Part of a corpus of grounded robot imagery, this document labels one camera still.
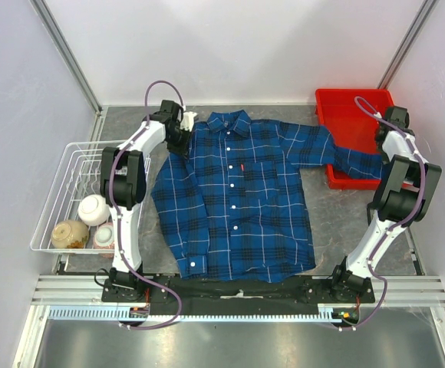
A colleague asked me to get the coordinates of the blue plaid shirt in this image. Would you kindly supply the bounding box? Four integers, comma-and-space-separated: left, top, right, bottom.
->
152, 110, 383, 283

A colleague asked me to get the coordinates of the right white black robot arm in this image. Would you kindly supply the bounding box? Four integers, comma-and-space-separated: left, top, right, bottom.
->
328, 106, 442, 302

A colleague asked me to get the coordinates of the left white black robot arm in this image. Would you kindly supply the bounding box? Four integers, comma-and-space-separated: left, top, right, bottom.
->
100, 100, 197, 301

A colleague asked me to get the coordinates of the white ceramic bowl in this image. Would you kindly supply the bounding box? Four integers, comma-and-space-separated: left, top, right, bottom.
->
77, 195, 110, 226

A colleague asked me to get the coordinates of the pink patterned ceramic bowl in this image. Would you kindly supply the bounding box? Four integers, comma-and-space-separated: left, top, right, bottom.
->
93, 222, 114, 251

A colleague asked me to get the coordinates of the beige ceramic bowl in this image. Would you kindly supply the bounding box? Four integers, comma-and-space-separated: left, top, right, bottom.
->
51, 220, 90, 249

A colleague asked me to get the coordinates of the red plastic bin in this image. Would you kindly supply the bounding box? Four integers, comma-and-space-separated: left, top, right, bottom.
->
315, 88, 420, 190

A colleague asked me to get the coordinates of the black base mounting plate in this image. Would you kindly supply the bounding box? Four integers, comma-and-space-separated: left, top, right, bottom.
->
97, 274, 375, 315

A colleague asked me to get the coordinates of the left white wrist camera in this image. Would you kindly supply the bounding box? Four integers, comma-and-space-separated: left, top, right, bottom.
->
180, 111, 198, 132

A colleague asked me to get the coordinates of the white wire dish rack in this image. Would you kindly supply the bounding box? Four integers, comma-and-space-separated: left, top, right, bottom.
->
30, 140, 152, 255

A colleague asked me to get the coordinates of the aluminium slotted rail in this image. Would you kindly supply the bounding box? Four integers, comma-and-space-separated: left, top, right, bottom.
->
48, 305, 341, 324

